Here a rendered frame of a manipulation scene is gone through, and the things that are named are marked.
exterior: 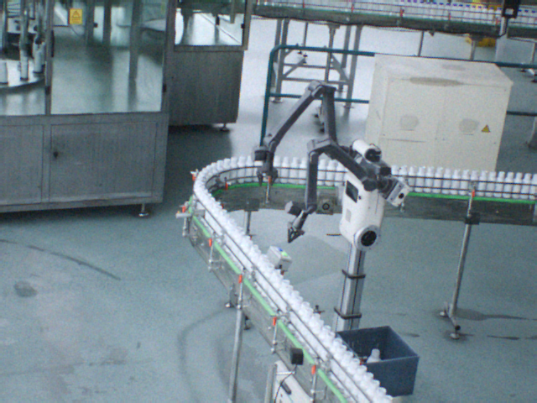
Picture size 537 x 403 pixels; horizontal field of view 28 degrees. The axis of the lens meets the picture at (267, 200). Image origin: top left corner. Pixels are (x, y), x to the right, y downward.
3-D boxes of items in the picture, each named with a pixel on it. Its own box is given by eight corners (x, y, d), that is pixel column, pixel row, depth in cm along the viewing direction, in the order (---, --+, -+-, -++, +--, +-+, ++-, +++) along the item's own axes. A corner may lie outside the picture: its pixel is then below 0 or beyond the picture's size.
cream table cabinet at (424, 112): (470, 183, 1034) (493, 63, 989) (487, 209, 977) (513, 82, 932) (356, 175, 1021) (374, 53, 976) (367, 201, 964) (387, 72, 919)
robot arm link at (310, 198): (320, 153, 540) (317, 138, 548) (309, 154, 540) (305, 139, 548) (317, 214, 570) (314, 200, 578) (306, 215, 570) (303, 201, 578)
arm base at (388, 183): (391, 175, 574) (378, 194, 575) (380, 168, 569) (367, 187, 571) (399, 181, 566) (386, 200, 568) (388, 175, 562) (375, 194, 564)
